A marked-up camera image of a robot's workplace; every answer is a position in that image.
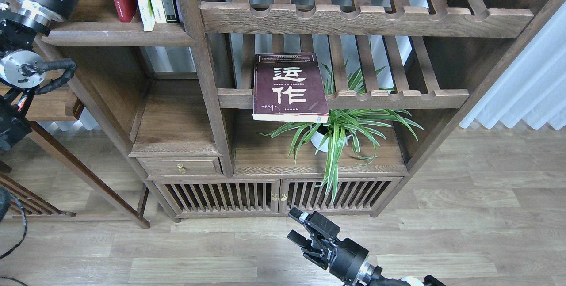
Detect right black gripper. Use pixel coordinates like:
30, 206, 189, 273
287, 207, 369, 284

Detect dark red book white characters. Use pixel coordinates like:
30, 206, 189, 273
252, 52, 329, 123

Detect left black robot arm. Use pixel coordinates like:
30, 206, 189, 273
1, 0, 79, 151

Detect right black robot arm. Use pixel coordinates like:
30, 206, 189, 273
287, 207, 443, 286

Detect green spider plant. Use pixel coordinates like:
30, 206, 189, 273
258, 58, 424, 205

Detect wooden side table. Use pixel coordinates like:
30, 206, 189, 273
0, 47, 151, 229

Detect brass drawer knob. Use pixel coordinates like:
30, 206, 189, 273
176, 164, 187, 175

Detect dark wooden bookshelf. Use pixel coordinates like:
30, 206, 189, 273
38, 0, 565, 219

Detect wooden slatted rack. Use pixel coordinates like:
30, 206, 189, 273
0, 173, 76, 219

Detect white curtain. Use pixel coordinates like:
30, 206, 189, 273
459, 5, 566, 130

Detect black cable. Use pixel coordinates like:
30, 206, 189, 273
0, 193, 29, 286

